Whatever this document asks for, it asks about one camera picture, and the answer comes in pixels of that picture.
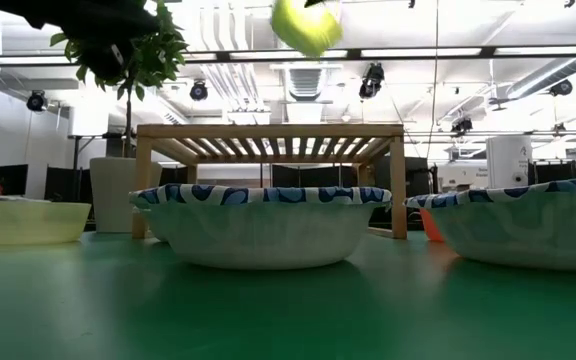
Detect orange translucent plastic bowl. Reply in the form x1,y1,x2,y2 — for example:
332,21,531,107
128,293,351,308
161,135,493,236
419,208,444,244

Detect ceiling air vent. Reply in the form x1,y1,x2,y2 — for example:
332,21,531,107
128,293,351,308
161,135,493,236
287,67,324,101

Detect silver ventilation duct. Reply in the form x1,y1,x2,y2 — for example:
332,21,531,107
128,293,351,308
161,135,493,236
505,55,576,100

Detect green table mat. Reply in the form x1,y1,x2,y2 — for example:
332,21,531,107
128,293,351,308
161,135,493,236
0,232,576,360

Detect white printed box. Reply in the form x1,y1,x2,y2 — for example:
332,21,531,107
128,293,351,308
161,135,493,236
437,162,489,191

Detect green leafy plant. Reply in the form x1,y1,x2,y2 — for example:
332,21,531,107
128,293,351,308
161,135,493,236
50,0,190,159

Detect black partition panel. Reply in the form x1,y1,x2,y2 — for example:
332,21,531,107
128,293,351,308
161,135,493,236
372,156,432,229
271,164,359,189

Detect yellow translucent plastic bowl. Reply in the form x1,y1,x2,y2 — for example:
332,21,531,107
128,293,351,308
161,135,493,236
0,199,92,246

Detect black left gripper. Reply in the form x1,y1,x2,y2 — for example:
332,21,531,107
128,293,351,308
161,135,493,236
62,0,162,84

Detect black monitor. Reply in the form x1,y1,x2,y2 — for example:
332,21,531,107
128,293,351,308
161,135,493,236
44,166,92,204
0,163,29,196

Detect slatted wooden shelf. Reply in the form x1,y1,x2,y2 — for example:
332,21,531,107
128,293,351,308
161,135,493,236
131,123,408,240

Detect blue patterned paper bowl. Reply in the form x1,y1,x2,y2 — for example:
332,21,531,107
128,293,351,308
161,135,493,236
128,183,393,271
403,175,576,274

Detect white plant pot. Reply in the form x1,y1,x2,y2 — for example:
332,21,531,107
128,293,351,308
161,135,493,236
89,156,163,234

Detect white cylindrical appliance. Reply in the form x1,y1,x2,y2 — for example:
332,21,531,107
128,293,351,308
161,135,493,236
486,135,533,190

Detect black ceiling light track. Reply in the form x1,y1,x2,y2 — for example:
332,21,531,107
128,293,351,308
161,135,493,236
0,44,576,68

